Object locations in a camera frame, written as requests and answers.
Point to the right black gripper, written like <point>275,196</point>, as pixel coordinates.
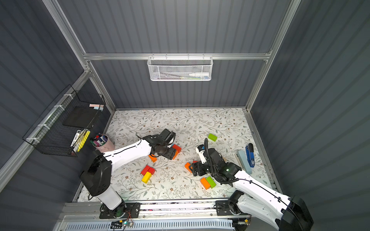
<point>198,168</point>

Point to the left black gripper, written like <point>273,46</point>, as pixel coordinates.
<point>168,151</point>

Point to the red small block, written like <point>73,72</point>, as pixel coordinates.
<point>151,170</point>

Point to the red long block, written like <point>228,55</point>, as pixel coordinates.
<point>145,170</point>

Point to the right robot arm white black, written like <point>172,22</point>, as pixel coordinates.
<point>282,212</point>

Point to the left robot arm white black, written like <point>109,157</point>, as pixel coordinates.
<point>97,177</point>

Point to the green block bottom pair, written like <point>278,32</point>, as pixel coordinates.
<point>211,182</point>

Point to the orange block bottom pair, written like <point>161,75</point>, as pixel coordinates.
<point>205,183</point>

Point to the orange block centre low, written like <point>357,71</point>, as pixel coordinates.
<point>187,166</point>

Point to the green block far right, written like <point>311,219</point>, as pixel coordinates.
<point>212,137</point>

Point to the yellow block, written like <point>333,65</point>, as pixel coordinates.
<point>146,177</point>

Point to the blue stapler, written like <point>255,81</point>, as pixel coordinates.
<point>250,155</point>

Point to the pink pen cup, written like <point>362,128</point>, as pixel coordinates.
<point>102,143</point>

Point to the black notebook in basket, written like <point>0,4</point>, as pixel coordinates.
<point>82,117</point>

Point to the yellow highlighter pack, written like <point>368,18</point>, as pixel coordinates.
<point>81,140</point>

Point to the small circuit board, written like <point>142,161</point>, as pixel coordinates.
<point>121,225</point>

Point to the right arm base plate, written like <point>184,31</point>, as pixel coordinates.
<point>224,208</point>

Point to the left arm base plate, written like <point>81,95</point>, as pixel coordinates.
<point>123,211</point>

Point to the white wire mesh basket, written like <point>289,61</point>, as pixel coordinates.
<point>180,69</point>

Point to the black wire mesh basket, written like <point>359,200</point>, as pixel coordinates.
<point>65,129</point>

